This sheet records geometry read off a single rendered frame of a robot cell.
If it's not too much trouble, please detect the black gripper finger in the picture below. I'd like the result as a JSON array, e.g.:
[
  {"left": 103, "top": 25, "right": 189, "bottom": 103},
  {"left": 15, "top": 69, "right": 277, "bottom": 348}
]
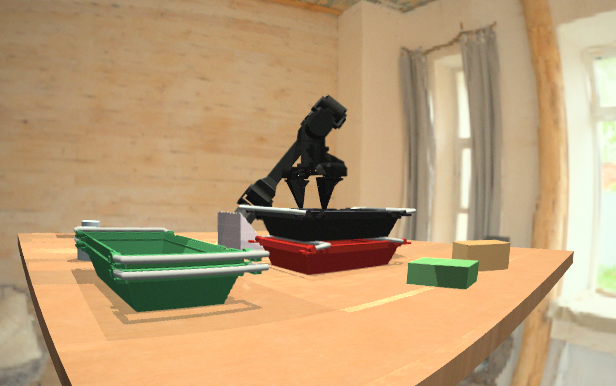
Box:
[
  {"left": 316, "top": 177, "right": 344, "bottom": 209},
  {"left": 284, "top": 179, "right": 310, "bottom": 208}
]

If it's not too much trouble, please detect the tan block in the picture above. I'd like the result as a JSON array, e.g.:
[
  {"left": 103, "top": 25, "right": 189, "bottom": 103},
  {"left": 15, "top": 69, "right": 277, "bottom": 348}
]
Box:
[{"left": 451, "top": 240, "right": 510, "bottom": 272}]

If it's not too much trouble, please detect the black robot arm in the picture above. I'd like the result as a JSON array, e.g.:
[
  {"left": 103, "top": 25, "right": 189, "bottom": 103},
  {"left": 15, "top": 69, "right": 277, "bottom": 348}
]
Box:
[{"left": 234, "top": 94, "right": 347, "bottom": 224}]

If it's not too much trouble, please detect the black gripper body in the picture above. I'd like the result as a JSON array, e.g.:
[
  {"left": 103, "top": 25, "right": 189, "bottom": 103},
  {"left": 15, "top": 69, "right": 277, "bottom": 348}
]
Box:
[{"left": 281, "top": 141, "right": 348, "bottom": 180}]

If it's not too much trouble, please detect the red plastic tray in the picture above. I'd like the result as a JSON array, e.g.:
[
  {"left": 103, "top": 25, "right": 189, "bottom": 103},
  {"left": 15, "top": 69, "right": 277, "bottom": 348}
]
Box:
[{"left": 247, "top": 236, "right": 411, "bottom": 275}]

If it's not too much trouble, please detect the green rectangular block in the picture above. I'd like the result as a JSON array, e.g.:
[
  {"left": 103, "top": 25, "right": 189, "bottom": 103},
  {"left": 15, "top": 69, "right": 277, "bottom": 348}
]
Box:
[{"left": 406, "top": 257, "right": 479, "bottom": 290}]

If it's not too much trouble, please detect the grey cylinder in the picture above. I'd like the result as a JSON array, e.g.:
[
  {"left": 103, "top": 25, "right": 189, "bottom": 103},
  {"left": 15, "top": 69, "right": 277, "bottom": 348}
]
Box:
[
  {"left": 77, "top": 248, "right": 91, "bottom": 261},
  {"left": 81, "top": 220, "right": 100, "bottom": 228}
]

